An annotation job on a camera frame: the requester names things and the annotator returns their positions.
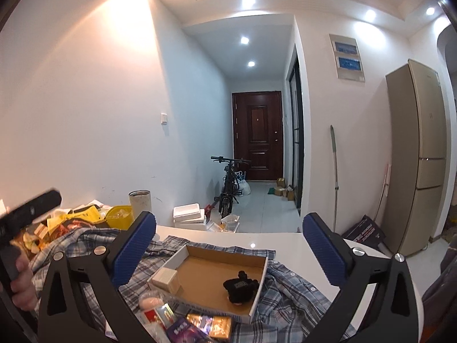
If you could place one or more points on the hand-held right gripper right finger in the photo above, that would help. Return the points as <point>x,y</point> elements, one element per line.
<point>323,253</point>

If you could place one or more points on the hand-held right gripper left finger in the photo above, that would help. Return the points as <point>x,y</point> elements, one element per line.
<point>134,248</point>

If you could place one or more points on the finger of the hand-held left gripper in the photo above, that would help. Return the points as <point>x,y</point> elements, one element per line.
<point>37,205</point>

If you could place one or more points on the small cream box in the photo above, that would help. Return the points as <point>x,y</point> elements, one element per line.
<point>166,279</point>

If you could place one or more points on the red and white cigarette pack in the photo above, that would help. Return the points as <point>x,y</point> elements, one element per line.
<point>159,316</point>

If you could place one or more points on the white-edged cardboard box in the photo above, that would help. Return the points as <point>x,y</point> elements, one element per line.
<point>214,275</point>

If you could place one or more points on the gold cigarette pack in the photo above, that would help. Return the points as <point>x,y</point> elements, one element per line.
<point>214,326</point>

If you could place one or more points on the person's left hand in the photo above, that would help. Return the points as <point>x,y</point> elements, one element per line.
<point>24,286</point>

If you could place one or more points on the pile of snack packets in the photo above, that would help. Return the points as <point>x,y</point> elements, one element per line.
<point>35,239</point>

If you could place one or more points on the yellow plastic container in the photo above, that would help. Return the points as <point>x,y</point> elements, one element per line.
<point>119,218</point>

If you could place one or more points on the cream tumbler cup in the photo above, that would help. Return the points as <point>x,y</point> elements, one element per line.
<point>140,205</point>

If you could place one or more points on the black printed bag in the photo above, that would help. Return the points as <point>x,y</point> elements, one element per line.
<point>366,234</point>

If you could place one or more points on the yellow plastic bags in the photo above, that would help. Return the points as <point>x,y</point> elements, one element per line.
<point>85,216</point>

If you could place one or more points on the blue plaid shirt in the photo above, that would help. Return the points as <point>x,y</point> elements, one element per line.
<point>289,293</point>

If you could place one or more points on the pink makeup puff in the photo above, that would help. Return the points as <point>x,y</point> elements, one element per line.
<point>150,301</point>

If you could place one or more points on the small cardboard box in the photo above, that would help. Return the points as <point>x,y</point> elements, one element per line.
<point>291,193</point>
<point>281,183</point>

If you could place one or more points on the red tool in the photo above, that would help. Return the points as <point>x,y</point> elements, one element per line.
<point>208,211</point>

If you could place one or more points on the grey mop pole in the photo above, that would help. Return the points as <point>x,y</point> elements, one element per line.
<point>335,171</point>

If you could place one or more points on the purple box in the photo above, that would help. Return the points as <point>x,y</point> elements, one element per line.
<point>184,332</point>

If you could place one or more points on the white plastic bin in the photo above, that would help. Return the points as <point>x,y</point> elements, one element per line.
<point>228,223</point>

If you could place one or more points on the white plastic bag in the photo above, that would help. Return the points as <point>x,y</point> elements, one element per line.
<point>244,187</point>

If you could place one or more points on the black bicycle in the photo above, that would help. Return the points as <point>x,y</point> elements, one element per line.
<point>228,185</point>

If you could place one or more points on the grey cloth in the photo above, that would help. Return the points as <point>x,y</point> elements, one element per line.
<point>441,282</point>

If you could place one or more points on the black-framed glass sliding door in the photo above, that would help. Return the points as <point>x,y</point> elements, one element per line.
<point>296,132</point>

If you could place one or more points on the dark brown entrance door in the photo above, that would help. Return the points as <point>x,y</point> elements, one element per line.
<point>257,135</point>

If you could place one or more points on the gold refrigerator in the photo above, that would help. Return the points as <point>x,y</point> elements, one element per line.
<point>414,143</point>

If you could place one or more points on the white light switch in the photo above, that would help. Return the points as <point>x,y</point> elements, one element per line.
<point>164,118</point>

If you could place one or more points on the grey wall panel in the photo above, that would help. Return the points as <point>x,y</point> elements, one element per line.
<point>346,59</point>

